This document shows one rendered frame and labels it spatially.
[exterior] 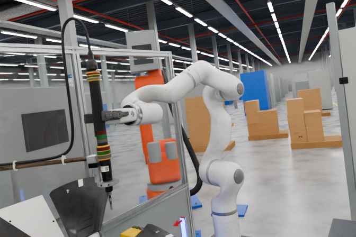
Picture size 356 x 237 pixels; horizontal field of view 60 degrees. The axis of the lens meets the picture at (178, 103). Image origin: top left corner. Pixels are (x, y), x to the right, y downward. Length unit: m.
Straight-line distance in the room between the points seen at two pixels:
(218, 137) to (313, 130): 6.97
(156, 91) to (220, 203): 0.58
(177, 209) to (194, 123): 6.68
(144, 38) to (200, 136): 4.76
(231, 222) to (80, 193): 0.69
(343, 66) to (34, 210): 2.06
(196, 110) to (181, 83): 7.70
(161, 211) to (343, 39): 1.75
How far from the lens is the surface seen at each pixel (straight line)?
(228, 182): 1.40
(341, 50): 2.46
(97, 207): 1.17
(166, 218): 2.40
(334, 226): 1.10
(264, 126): 10.08
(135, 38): 4.91
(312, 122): 8.32
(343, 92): 2.45
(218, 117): 1.45
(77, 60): 1.88
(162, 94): 1.28
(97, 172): 1.05
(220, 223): 1.52
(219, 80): 1.41
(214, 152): 1.48
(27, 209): 1.40
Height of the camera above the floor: 1.69
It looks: 1 degrees down
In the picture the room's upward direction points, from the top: 7 degrees counter-clockwise
